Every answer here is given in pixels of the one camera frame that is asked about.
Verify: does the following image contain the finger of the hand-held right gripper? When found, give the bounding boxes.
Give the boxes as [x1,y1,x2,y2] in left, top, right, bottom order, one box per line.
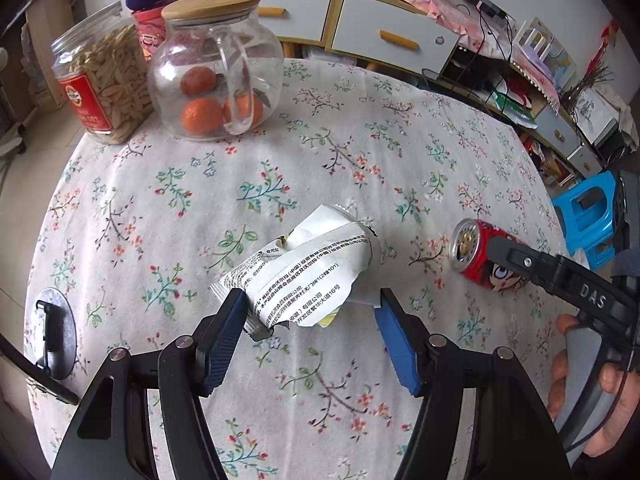
[486,236,561,293]

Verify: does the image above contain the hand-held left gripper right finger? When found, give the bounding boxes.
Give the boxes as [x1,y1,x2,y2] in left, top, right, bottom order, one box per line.
[374,287,571,480]

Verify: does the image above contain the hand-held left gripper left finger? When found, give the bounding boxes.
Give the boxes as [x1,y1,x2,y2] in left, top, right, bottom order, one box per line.
[50,289,250,480]

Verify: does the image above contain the red cartoon drink can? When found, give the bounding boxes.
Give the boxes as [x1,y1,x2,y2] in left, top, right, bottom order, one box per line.
[448,218,531,292]

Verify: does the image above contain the white printed snack wrapper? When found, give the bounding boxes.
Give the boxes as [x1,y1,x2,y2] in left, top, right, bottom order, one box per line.
[209,204,385,342]

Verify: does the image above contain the person's right hand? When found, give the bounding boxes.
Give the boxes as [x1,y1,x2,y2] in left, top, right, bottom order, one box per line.
[546,314,640,458]

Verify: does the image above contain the blue plastic stool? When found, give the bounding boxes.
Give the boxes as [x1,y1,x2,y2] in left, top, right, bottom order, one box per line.
[550,170,626,271]

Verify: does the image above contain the low wooden cabinet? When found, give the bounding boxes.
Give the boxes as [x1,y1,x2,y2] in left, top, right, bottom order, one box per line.
[492,75,608,181]

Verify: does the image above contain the grey round stand base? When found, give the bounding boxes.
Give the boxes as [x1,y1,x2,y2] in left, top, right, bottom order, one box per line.
[25,287,78,381]

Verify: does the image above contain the white box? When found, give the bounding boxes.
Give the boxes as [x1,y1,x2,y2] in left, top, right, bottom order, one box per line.
[570,85,621,146]

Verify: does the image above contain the black clip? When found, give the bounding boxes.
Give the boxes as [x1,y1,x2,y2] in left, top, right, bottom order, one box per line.
[35,300,57,371]

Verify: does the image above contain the floral tablecloth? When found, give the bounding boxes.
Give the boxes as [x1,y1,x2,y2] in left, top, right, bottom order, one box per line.
[22,57,571,480]

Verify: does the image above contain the dried twig bundle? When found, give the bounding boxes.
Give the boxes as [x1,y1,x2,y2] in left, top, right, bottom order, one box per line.
[565,55,616,101]

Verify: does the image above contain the black electronic box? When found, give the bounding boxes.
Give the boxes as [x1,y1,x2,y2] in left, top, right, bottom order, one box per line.
[442,45,513,92]

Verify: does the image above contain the tangerine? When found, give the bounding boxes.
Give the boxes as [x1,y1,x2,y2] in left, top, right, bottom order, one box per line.
[180,66,218,96]
[222,91,265,131]
[180,97,226,136]

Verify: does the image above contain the pink cloth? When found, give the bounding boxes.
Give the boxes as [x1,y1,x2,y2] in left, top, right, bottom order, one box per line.
[395,0,506,58]

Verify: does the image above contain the plastic jar of seeds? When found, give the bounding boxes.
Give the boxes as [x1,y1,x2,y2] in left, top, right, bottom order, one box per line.
[50,2,156,146]

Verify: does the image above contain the glass jar with wooden lid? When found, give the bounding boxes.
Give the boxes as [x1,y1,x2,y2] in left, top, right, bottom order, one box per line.
[146,0,285,142]

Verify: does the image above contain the red snack canister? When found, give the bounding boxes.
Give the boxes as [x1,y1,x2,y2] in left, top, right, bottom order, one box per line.
[131,7,168,63]

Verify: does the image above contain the pale drawer with orange handle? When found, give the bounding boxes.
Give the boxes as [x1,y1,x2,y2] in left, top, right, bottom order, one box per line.
[331,0,461,68]
[204,0,335,41]

